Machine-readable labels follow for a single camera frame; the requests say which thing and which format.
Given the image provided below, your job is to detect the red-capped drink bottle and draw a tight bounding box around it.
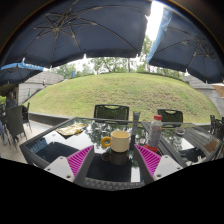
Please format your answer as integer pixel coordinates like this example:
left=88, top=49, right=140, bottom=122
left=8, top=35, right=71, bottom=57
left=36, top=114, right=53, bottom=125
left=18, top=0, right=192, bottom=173
left=146, top=114, right=164, bottom=151

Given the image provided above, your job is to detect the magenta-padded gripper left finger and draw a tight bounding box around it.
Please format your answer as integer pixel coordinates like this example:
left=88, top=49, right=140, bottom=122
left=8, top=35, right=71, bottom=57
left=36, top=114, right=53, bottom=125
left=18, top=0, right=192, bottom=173
left=44, top=144, right=96, bottom=187

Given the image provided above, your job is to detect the blue-edged patio umbrella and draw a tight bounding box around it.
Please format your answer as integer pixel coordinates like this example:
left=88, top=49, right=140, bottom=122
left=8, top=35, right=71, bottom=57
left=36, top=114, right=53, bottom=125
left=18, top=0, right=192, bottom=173
left=0, top=61, right=46, bottom=87

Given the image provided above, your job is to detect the large navy patio umbrella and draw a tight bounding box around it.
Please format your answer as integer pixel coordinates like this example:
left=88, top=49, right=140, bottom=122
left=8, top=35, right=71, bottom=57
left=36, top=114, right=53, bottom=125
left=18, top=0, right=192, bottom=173
left=0, top=0, right=153, bottom=69

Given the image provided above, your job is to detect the yellow snack packet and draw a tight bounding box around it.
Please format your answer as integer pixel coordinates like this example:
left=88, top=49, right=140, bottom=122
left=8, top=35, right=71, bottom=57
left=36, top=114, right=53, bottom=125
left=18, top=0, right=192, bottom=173
left=55, top=122, right=89, bottom=137

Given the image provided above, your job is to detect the black armchair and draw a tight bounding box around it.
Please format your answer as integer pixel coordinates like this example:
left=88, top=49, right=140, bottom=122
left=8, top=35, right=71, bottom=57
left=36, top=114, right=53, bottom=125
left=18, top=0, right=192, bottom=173
left=209, top=114, right=217, bottom=134
left=215, top=118, right=224, bottom=141

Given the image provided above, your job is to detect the tan patio umbrella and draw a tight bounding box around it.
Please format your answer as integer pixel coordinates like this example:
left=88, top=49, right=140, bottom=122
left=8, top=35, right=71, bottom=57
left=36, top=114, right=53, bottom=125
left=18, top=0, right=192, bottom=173
left=213, top=83, right=224, bottom=98

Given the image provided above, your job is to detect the dark plastic garden chair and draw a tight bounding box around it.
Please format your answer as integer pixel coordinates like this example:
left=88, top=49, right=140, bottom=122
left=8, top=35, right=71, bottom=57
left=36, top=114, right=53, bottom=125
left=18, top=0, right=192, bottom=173
left=93, top=104, right=130, bottom=125
left=157, top=108, right=184, bottom=128

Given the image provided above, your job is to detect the brown paper bag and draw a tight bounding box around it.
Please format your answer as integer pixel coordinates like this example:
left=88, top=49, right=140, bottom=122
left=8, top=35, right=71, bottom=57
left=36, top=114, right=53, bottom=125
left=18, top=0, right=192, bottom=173
left=203, top=139, right=221, bottom=154

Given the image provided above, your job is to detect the dark wicker chair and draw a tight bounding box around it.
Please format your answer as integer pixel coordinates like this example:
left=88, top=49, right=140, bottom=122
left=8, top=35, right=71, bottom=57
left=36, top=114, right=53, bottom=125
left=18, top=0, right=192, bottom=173
left=21, top=102, right=33, bottom=133
left=4, top=105, right=28, bottom=148

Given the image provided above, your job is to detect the dark slatted table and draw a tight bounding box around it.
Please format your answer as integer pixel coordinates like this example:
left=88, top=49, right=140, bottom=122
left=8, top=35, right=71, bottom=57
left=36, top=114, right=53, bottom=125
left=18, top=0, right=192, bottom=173
left=141, top=120, right=224, bottom=168

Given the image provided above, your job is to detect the grey upright tube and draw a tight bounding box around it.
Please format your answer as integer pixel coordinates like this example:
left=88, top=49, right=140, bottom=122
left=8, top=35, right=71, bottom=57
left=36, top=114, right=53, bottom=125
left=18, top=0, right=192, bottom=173
left=129, top=111, right=141, bottom=151

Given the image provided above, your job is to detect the cream mug with yellow handle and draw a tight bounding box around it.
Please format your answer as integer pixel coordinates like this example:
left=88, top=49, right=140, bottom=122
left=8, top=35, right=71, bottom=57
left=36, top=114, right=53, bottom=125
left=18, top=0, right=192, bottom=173
left=100, top=129, right=132, bottom=154

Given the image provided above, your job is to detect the person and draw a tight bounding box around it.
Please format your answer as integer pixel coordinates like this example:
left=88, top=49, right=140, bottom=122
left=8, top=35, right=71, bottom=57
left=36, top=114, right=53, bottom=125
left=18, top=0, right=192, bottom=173
left=5, top=91, right=18, bottom=109
left=0, top=119, right=8, bottom=146

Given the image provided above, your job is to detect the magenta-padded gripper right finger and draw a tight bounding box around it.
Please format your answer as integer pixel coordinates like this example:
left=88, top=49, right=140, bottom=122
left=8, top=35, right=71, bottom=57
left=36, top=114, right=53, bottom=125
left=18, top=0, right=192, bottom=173
left=133, top=143, right=184, bottom=184

